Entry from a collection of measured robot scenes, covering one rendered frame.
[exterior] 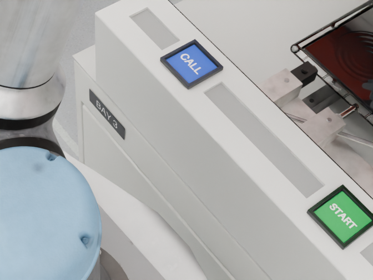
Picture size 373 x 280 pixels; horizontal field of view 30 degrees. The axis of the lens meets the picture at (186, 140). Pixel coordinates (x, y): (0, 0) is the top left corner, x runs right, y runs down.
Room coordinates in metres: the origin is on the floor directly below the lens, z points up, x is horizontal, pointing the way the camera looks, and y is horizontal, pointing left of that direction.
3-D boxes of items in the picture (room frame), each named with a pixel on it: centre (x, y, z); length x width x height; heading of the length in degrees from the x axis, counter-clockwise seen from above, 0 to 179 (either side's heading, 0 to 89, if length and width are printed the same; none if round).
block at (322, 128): (0.54, -0.16, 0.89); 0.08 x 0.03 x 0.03; 137
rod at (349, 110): (0.59, -0.20, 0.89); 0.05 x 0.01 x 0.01; 137
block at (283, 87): (0.60, -0.10, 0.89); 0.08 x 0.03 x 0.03; 137
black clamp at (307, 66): (0.64, -0.14, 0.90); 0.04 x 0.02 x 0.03; 137
